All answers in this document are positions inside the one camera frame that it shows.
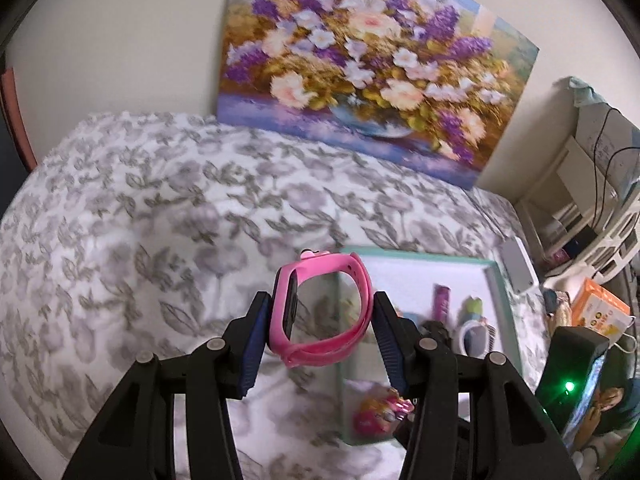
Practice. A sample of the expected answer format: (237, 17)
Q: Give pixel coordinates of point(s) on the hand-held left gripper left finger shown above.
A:
(252, 345)

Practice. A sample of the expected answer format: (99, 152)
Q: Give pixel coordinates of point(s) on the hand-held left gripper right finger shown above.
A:
(390, 345)

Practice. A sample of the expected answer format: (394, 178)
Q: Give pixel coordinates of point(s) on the purple toy knife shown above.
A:
(442, 302)

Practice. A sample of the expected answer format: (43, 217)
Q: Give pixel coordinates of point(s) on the toy figure with pink helmet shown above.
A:
(372, 412)

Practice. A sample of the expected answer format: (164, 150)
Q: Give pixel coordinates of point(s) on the teal box lid tray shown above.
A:
(400, 275)

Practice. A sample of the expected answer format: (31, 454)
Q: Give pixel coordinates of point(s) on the white smartwatch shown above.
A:
(464, 340)

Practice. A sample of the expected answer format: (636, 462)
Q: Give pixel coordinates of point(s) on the pink smartwatch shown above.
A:
(350, 265)

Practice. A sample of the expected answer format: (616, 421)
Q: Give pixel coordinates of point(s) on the pink blue toy knife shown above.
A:
(472, 307)

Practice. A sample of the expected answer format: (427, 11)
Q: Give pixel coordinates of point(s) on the orange carton box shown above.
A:
(597, 310)

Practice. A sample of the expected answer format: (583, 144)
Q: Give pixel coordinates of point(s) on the white rectangular device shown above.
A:
(520, 265)

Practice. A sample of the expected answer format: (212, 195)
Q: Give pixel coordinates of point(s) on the grey floral blanket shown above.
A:
(125, 235)

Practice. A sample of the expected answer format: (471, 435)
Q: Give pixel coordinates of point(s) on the white shelf rack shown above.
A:
(570, 180)

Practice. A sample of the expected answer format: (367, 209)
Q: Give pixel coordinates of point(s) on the floral canvas painting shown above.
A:
(375, 60)

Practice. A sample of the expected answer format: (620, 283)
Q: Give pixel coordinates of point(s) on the teal cloth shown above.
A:
(582, 89)

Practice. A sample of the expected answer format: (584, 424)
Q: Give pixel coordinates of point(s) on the dark cabinet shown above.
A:
(12, 110)

